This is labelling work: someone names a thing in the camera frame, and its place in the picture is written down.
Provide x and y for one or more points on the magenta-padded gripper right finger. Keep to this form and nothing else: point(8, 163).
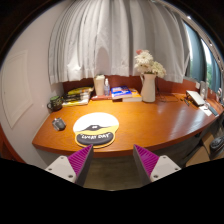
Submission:
point(163, 167)

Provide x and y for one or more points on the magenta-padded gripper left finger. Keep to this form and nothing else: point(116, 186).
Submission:
point(61, 166)

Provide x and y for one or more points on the grey black computer mouse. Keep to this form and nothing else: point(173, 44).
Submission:
point(59, 124)

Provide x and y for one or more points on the white yellow black mouse pad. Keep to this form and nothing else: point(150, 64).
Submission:
point(96, 125)

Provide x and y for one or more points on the black chair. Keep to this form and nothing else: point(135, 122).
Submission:
point(217, 145)

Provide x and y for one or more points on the dark mug with green inside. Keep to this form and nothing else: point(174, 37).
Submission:
point(56, 104)

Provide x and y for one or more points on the yellow white book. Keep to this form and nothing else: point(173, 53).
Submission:
point(75, 103)

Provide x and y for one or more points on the orange white book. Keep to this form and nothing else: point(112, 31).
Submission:
point(135, 97)

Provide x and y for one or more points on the red book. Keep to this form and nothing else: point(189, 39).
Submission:
point(98, 98)

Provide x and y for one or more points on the white pitcher vase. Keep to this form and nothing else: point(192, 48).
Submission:
point(148, 88)

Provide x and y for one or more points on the cream tumbler with lid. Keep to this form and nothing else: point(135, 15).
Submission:
point(99, 86)

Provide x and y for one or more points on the clear spray bottle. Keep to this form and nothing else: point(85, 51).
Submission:
point(106, 89)

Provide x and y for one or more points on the white flower bouquet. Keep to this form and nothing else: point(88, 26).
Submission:
point(146, 63)

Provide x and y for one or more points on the white curtain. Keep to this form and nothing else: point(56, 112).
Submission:
point(113, 36)

